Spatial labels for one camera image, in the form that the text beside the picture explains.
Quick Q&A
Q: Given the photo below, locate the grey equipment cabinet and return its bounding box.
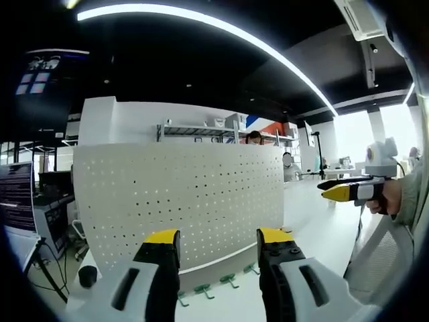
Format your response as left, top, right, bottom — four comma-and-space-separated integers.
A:
33, 193, 76, 259

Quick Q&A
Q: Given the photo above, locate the person's right hand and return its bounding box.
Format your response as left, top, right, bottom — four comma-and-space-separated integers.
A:
366, 178, 404, 216

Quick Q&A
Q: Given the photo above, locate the computer monitor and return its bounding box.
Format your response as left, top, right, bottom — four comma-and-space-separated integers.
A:
0, 161, 38, 236

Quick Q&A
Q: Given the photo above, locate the black tripod stand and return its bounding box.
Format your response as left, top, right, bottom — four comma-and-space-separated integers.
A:
310, 130, 328, 180

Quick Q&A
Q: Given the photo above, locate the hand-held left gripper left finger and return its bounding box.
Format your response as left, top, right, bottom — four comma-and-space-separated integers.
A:
66, 229, 182, 322

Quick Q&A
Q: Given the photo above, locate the dark wall screen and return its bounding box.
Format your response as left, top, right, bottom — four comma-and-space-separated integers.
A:
14, 49, 90, 99

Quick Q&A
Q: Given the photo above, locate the white perforated mounting plate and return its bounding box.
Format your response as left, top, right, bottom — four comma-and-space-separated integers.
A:
72, 142, 286, 280

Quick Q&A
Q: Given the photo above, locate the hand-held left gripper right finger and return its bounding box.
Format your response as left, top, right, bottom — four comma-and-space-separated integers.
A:
256, 227, 383, 322

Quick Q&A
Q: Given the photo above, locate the black round knob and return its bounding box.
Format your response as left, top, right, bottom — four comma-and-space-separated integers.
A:
78, 265, 99, 288

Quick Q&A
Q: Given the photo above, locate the grey metal shelf rack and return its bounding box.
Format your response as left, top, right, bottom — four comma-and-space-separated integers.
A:
156, 117, 300, 147

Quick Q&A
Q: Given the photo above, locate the long ceiling light strip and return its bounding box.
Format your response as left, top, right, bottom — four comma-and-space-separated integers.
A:
76, 3, 339, 117

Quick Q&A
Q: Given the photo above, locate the white mesh chair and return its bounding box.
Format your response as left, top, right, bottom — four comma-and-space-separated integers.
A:
344, 213, 417, 305

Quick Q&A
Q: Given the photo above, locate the ceiling air conditioner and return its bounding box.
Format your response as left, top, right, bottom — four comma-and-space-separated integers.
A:
333, 0, 387, 42

